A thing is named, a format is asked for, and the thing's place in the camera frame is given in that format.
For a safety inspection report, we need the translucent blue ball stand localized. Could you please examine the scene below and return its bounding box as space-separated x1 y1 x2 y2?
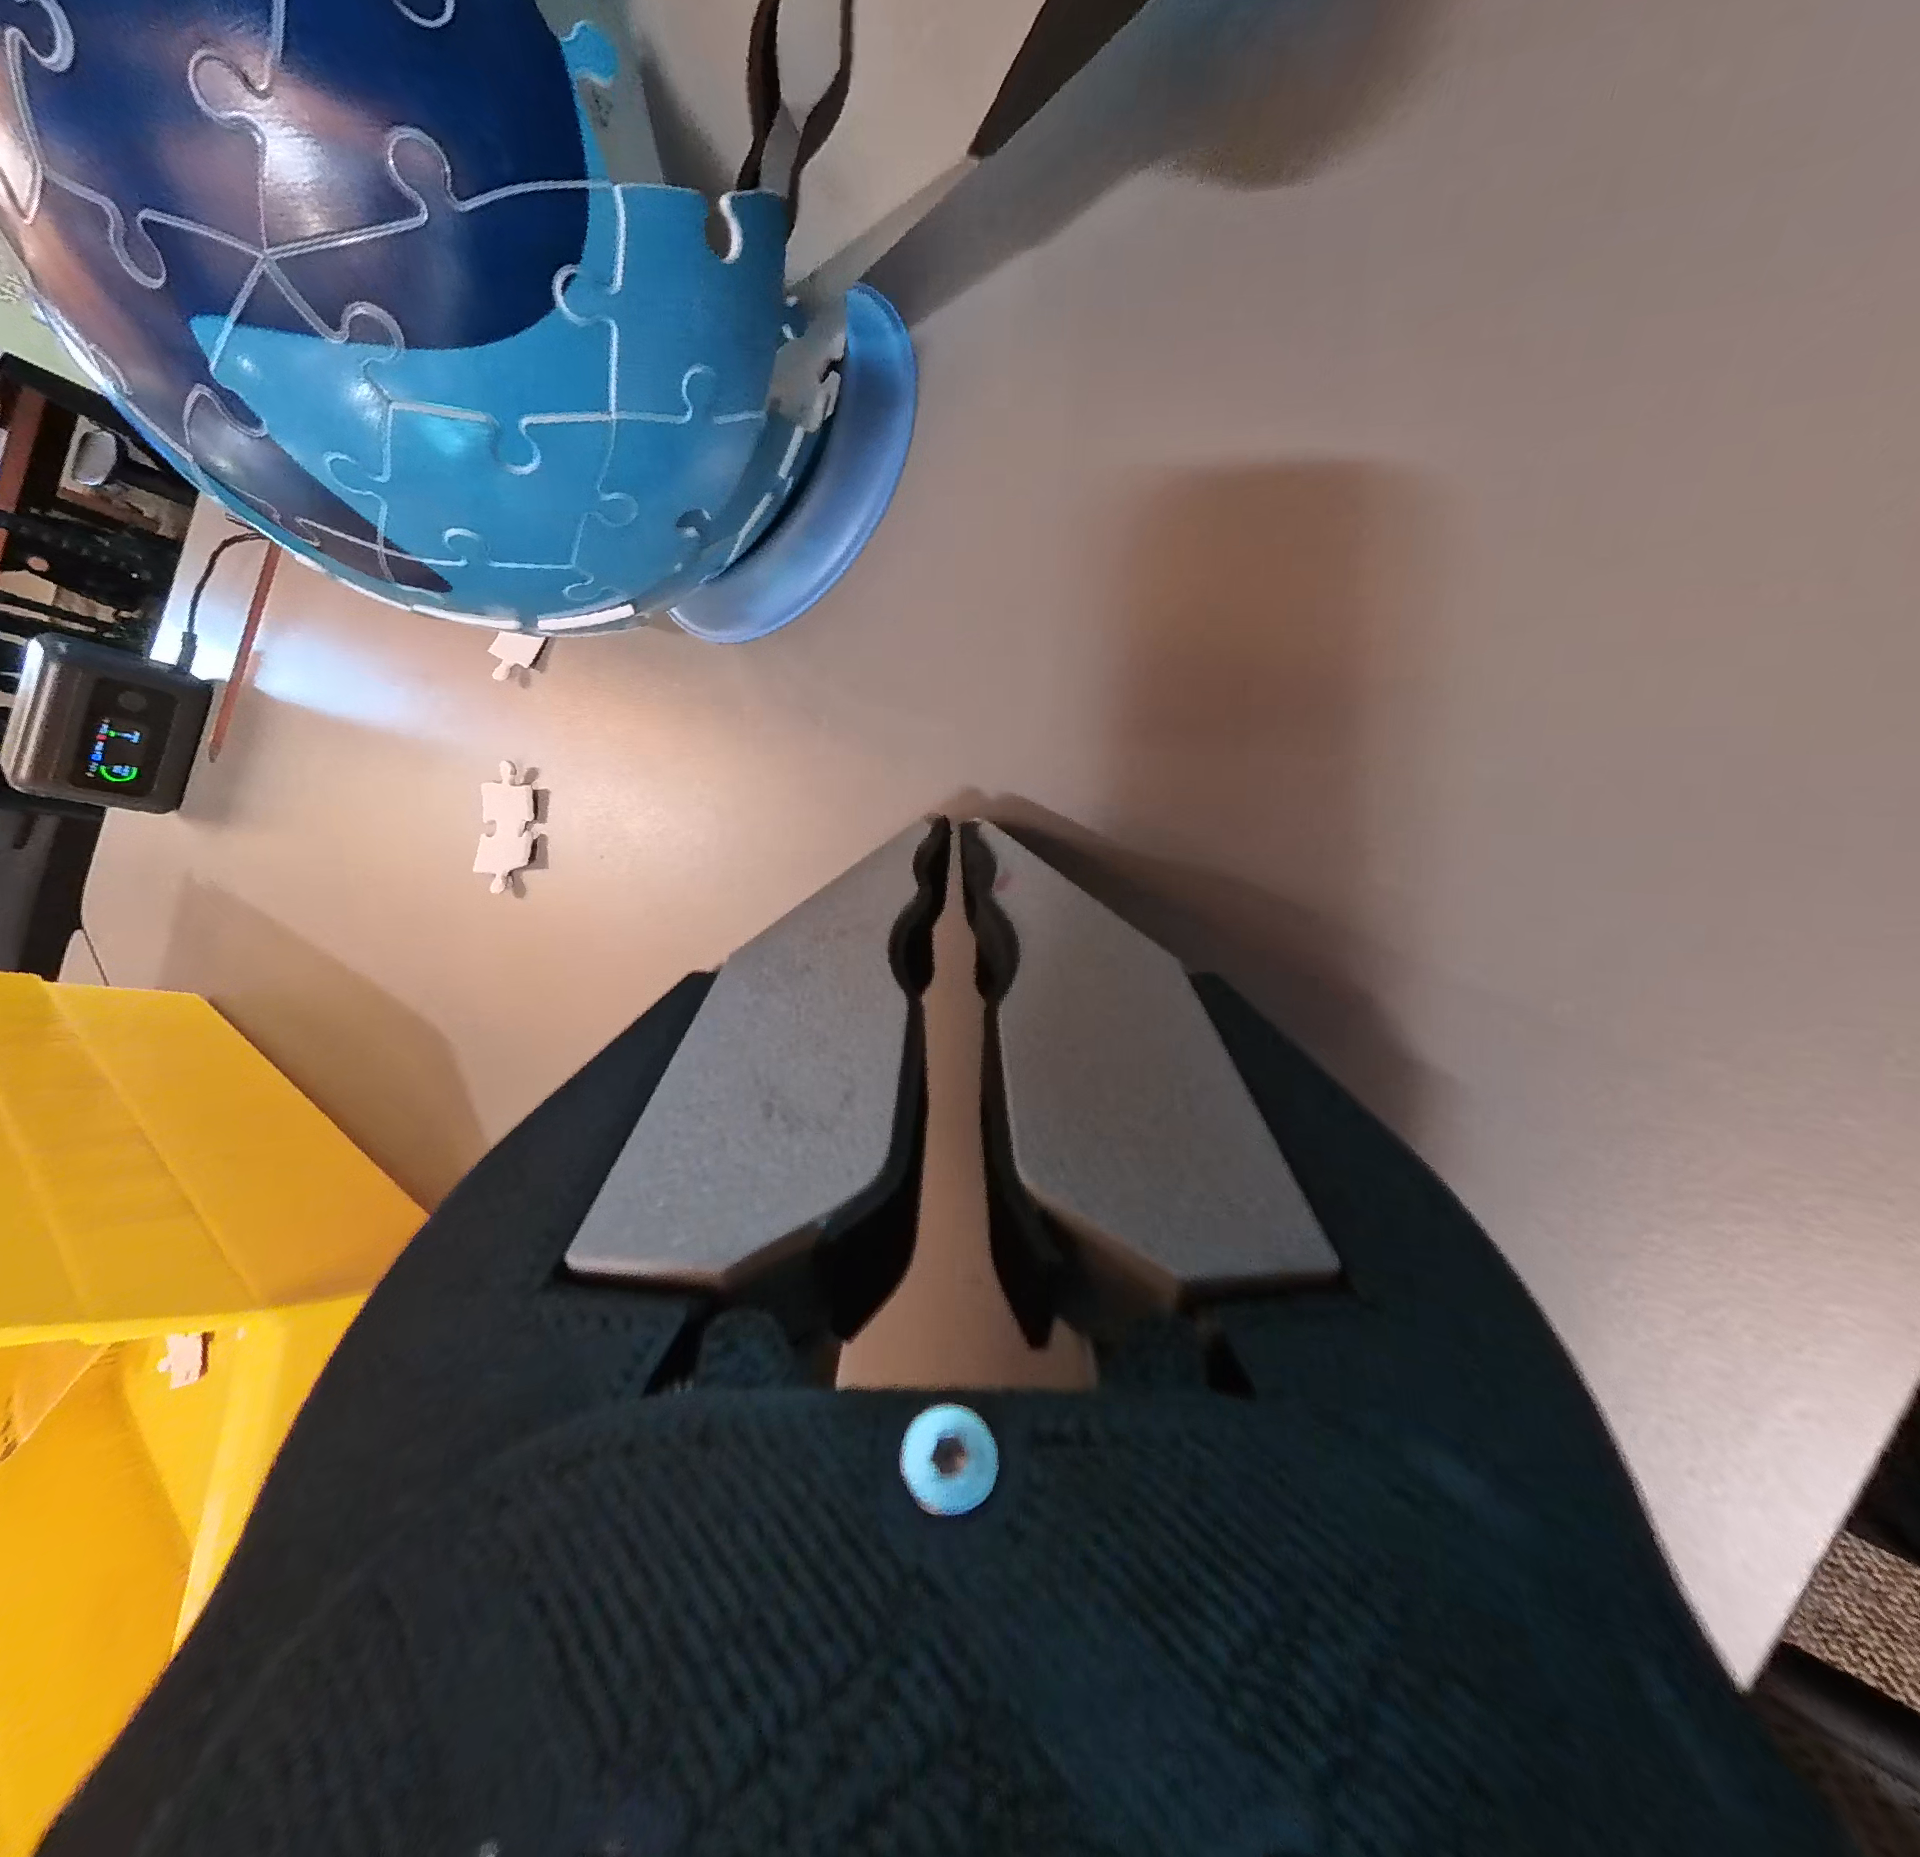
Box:
665 283 919 648

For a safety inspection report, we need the yellow plastic bin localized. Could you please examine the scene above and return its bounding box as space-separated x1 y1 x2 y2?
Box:
0 968 433 1857

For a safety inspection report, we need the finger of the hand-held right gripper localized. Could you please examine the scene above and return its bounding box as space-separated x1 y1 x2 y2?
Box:
779 0 1209 332
601 0 798 202

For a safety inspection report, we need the thin brown stick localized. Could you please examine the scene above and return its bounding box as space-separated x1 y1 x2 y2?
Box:
208 542 288 764

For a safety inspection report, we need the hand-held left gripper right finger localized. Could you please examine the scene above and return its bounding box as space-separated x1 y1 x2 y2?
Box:
957 817 1343 1348

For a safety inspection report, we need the dark background shelf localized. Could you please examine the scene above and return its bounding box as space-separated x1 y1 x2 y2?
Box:
0 354 200 643

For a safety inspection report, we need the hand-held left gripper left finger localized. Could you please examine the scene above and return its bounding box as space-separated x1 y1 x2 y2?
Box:
562 817 957 1342

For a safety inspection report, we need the grey power bank with display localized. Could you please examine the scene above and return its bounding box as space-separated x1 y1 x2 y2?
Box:
0 629 215 816

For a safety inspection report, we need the blue puzzle ball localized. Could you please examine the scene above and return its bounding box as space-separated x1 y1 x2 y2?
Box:
0 0 849 633

